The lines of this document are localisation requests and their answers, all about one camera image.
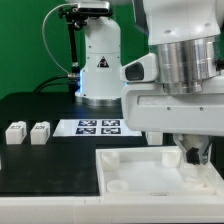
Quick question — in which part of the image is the grey overhead camera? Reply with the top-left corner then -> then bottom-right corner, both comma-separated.
77,1 -> 110,15

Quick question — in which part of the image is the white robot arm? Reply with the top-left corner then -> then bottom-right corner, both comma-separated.
67,0 -> 224,164

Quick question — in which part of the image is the white L-shaped fence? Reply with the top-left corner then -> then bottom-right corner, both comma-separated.
0,151 -> 224,224

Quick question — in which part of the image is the white sheet with markers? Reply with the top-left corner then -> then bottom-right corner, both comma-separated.
53,119 -> 141,137

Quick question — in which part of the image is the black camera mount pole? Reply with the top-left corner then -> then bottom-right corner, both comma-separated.
58,7 -> 87,95

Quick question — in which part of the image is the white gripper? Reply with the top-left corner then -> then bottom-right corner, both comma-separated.
122,81 -> 224,165

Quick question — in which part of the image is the grey cable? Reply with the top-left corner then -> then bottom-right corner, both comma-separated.
41,3 -> 75,76

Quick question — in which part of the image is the black cable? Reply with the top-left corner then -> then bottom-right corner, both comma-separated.
32,75 -> 81,94

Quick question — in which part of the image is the white square tabletop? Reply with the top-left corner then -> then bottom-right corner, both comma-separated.
96,146 -> 224,196

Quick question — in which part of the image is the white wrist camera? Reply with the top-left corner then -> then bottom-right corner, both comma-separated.
120,53 -> 158,83

